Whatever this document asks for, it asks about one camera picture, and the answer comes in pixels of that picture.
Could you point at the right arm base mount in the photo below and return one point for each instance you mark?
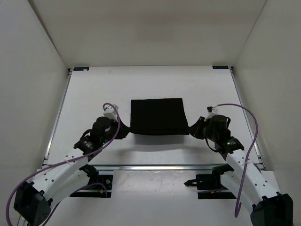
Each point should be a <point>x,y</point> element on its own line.
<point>209,185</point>

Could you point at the black skirt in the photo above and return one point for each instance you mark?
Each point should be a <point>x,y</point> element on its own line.
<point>158,117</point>

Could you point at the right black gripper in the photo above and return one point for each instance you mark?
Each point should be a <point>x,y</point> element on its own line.
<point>195,130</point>

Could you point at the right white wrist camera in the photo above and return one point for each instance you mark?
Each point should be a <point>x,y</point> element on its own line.
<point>212,111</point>

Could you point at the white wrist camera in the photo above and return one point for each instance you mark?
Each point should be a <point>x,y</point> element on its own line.
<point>110,112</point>
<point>212,111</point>

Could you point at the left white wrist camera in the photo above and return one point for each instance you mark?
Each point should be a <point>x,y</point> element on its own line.
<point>110,112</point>

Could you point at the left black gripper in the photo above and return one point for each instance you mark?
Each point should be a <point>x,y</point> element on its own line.
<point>125,131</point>

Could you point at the left aluminium side rail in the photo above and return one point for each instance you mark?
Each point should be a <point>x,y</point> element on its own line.
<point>53,131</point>

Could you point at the left blue corner label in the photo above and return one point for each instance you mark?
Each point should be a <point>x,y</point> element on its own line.
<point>80,68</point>

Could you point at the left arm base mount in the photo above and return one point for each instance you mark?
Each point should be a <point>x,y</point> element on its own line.
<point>99,187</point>

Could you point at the right blue corner label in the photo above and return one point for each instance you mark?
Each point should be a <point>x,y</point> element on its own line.
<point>220,67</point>

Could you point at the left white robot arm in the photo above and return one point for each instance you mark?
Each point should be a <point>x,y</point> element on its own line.
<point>34,200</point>

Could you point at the blue corner label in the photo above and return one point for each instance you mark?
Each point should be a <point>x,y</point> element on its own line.
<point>80,68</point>
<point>220,67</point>

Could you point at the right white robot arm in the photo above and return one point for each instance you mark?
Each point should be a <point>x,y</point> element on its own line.
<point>266,204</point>

